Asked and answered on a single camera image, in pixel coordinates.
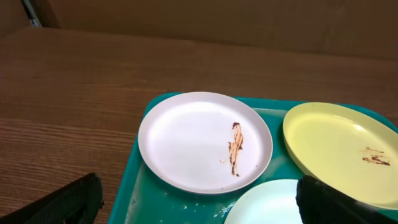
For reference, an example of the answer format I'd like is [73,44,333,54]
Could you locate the teal plastic tray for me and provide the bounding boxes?
[109,97,303,223]

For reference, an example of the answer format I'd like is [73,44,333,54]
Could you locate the yellow-green plate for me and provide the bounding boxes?
[282,103,397,210]

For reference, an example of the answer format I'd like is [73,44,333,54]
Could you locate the white plate near robot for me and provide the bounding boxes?
[224,179,303,224]

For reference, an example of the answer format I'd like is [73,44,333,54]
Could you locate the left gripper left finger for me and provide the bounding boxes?
[1,172,104,224]

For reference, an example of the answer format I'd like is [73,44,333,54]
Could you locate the white plate with sauce streak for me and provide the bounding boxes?
[137,92,273,195]

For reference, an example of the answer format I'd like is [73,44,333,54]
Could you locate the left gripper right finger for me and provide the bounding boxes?
[295,175,397,224]

